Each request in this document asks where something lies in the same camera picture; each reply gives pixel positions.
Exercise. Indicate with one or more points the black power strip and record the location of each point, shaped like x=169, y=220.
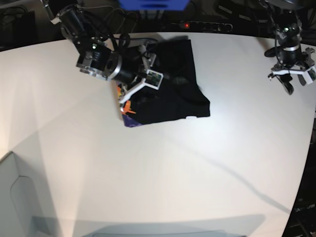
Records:
x=203, y=27

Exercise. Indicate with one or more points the blue box overhead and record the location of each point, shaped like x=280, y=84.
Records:
x=173, y=5

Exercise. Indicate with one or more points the black T-shirt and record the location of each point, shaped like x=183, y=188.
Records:
x=170, y=102

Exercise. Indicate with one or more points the wrist camera, image right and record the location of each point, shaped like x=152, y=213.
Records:
x=310, y=75

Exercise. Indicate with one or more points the black equipment with white lettering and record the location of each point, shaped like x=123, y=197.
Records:
x=302, y=220

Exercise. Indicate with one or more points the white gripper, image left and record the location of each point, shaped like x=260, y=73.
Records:
x=148, y=59

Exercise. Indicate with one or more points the wrist camera, image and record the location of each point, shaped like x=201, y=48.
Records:
x=153, y=79
x=310, y=75

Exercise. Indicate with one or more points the wrist camera, image left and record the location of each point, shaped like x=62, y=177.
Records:
x=153, y=79

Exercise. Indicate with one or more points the white side table panel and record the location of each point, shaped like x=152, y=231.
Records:
x=39, y=188

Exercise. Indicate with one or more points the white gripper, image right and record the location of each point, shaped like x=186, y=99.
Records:
x=293, y=61

